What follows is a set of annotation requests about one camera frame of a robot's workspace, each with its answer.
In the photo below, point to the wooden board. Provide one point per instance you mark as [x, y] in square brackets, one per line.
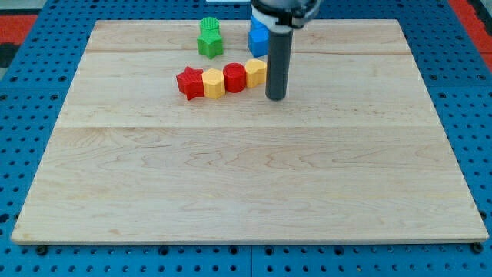
[355, 154]

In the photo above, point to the blue block front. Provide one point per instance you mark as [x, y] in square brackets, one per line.
[258, 42]

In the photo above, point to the green star block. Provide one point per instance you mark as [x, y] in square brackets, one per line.
[210, 45]

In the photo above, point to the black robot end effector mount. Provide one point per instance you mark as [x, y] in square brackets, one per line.
[285, 14]

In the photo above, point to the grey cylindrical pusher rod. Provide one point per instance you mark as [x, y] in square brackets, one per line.
[278, 63]

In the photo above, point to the yellow hexagon block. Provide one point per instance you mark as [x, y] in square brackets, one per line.
[213, 82]

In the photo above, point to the blue block rear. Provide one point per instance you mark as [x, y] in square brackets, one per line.
[256, 25]

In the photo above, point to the green cylinder block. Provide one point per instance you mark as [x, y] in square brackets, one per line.
[209, 26]

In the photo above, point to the red star block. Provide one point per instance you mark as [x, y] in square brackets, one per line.
[190, 82]

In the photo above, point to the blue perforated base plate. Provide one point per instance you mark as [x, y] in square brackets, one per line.
[38, 78]

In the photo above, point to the yellow heart block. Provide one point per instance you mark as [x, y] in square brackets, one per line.
[256, 72]

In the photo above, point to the blue block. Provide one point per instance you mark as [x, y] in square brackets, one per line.
[258, 42]
[256, 25]

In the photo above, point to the red cylinder block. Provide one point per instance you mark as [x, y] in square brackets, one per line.
[234, 77]

